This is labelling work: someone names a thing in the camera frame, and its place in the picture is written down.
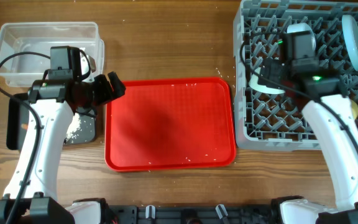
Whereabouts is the red plastic tray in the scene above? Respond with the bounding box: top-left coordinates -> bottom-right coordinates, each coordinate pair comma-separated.
104,77 -> 236,172

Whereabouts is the green bowl with rice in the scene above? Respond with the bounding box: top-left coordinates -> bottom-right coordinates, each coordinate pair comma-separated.
249,66 -> 285,95

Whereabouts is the spilled white rice pile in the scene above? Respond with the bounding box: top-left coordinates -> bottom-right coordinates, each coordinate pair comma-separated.
66,113 -> 81,141

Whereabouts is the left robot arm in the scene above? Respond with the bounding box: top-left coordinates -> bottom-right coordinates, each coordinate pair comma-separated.
0,46 -> 126,223

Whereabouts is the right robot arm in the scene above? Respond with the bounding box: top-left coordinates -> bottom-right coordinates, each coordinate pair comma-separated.
254,31 -> 358,223

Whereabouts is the grey dishwasher rack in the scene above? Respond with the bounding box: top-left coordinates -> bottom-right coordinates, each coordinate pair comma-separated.
233,1 -> 358,151

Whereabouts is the yellow plastic cup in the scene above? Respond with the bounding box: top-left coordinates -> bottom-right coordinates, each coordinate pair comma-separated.
350,100 -> 358,119

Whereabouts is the light blue plate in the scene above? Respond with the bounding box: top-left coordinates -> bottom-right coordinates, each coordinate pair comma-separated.
341,15 -> 358,71

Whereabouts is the black bin tray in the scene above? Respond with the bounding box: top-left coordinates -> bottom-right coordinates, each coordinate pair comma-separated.
6,100 -> 96,151

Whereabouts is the clear plastic bin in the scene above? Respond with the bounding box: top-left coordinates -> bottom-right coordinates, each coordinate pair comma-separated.
0,22 -> 104,87

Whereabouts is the light blue bowl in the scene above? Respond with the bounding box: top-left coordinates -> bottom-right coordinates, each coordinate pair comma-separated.
287,22 -> 316,50

